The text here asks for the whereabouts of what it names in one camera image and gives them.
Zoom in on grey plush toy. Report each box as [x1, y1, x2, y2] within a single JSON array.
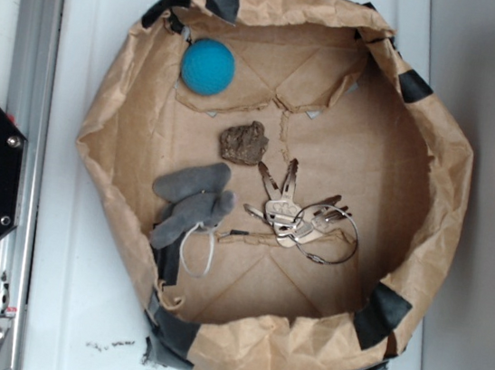
[[140, 153, 242, 283]]

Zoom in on brown paper bag bin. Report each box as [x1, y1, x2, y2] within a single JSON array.
[[77, 0, 473, 370]]

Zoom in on blue foam ball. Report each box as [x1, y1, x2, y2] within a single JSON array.
[[181, 39, 235, 96]]

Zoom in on white tray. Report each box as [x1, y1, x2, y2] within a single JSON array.
[[21, 0, 432, 370]]

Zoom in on aluminium rail frame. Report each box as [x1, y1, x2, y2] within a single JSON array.
[[0, 0, 63, 370]]

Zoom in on silver keys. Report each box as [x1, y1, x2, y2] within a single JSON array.
[[243, 159, 360, 266]]

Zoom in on brown rock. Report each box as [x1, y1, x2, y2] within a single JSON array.
[[219, 120, 269, 166]]

